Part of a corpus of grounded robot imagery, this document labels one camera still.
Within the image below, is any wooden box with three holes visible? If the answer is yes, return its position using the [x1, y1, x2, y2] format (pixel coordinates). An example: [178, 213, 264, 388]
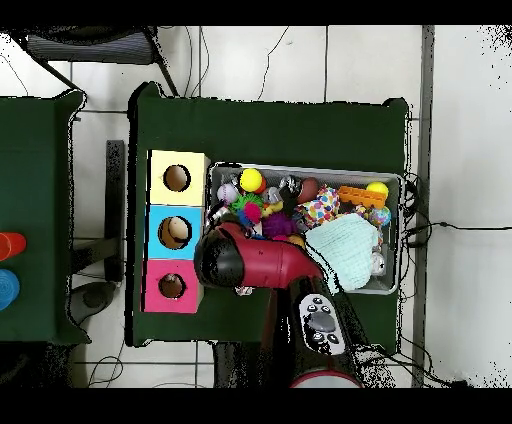
[139, 149, 211, 314]

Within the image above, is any thin black floor cable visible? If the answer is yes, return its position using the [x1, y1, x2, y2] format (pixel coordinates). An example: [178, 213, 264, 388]
[256, 25, 290, 102]

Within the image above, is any dark grey floor object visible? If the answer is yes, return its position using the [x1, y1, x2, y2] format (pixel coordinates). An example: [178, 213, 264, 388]
[66, 280, 118, 326]

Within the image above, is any yellow smooth ball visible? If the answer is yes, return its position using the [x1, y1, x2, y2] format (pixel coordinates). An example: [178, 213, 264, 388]
[238, 168, 264, 193]

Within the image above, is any long orange plastic block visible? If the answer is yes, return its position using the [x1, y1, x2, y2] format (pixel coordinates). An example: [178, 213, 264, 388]
[337, 186, 390, 210]

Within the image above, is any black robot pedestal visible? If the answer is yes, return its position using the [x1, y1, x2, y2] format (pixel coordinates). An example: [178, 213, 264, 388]
[211, 341, 273, 388]

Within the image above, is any black power cable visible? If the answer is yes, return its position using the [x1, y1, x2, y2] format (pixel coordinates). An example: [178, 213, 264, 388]
[403, 220, 512, 246]

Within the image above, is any white baseball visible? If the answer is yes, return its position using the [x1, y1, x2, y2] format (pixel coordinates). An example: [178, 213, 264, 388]
[216, 183, 240, 205]

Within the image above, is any pink blue orange spiky caterpillar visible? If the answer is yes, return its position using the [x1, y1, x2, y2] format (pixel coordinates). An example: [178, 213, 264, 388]
[231, 193, 263, 227]

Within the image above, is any side table green cloth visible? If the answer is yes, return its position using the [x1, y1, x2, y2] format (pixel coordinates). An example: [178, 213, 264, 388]
[0, 89, 91, 346]

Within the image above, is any black striped chair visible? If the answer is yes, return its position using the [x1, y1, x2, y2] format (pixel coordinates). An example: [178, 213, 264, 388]
[9, 25, 180, 98]

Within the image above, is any dark green table cloth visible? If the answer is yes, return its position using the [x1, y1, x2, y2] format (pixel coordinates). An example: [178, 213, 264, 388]
[126, 81, 411, 355]

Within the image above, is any blue plastic cup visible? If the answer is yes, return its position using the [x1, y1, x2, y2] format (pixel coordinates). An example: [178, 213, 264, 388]
[0, 268, 21, 312]

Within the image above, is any red plastic cup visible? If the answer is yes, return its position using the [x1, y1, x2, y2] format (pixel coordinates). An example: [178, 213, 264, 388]
[0, 232, 28, 262]

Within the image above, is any purple spiky ball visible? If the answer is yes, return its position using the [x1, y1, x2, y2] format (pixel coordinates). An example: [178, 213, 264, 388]
[261, 211, 297, 239]

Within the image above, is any polka dot cloth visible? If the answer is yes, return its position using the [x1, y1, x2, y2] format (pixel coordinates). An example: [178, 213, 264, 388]
[295, 185, 341, 230]

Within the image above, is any mint green knitted cloth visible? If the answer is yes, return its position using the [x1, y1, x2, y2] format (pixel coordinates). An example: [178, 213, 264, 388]
[305, 212, 381, 295]

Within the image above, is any silver wire mesh bin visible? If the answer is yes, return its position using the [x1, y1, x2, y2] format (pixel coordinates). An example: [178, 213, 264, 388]
[202, 161, 403, 296]

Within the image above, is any brown toy football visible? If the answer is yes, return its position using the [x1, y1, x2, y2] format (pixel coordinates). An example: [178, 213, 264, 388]
[296, 177, 321, 207]

